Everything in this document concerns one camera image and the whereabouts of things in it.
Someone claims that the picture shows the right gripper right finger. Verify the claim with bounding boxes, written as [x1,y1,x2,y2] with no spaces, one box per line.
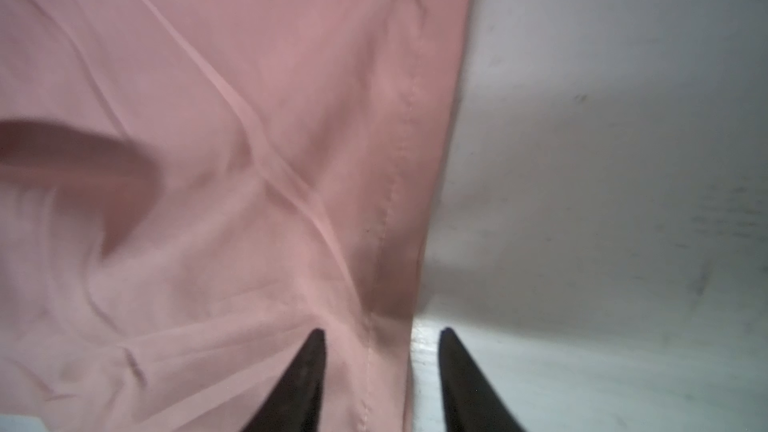
[438,327,525,432]

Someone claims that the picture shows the pink shorts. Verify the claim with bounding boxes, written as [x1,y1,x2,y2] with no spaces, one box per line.
[1,0,470,431]

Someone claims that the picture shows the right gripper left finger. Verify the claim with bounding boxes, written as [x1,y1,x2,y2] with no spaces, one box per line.
[241,328,327,432]

